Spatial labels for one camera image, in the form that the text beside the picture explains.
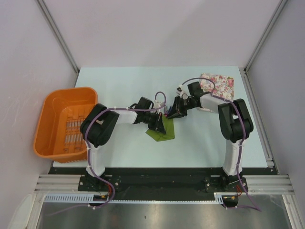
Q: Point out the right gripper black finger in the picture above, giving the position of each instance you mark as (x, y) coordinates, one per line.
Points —
(175, 107)
(179, 115)

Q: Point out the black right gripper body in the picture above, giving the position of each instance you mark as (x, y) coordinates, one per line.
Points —
(183, 105)

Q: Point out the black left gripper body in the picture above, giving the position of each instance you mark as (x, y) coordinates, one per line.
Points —
(151, 119)

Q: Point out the iridescent fork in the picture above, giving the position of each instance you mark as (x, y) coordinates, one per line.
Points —
(166, 110)

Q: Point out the green paper napkin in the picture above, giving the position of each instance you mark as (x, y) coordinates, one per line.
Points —
(169, 131)

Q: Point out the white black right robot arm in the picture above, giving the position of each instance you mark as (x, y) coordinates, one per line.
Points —
(235, 124)

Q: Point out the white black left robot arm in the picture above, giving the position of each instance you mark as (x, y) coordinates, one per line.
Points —
(101, 121)

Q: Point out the floral patterned tray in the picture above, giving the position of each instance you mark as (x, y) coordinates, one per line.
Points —
(224, 85)

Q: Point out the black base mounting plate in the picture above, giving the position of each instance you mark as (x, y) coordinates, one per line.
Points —
(164, 184)

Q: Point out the orange plastic basket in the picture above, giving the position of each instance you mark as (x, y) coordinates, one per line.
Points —
(58, 137)

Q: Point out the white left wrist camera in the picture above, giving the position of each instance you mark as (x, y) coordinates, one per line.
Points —
(158, 105)

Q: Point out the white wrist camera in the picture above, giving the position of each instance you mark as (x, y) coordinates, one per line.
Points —
(158, 105)
(181, 92)

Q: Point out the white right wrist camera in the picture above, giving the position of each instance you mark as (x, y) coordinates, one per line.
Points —
(181, 92)

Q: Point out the white slotted cable duct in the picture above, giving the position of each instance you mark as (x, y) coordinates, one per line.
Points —
(92, 199)

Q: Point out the aluminium front rail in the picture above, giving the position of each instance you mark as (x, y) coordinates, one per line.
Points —
(258, 184)

